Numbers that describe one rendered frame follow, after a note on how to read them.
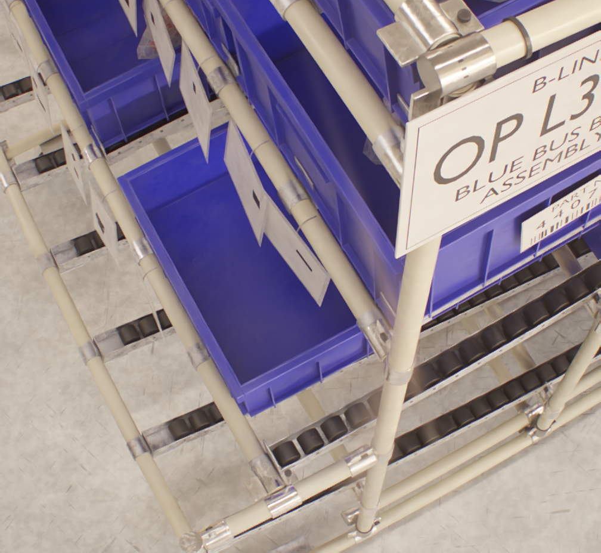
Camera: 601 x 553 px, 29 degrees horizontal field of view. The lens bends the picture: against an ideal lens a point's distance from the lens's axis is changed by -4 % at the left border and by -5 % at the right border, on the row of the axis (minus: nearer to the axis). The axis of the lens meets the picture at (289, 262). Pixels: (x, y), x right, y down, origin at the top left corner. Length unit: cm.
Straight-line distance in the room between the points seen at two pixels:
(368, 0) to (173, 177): 88
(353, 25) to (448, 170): 17
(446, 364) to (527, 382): 46
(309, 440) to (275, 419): 78
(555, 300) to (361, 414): 33
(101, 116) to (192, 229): 22
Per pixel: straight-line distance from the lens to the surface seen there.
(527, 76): 85
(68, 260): 207
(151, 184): 171
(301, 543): 222
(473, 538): 237
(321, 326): 168
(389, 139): 100
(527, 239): 130
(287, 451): 163
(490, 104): 85
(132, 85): 173
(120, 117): 181
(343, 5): 98
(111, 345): 203
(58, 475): 243
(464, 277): 131
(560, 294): 173
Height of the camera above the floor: 230
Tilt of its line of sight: 65 degrees down
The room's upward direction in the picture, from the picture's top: 2 degrees counter-clockwise
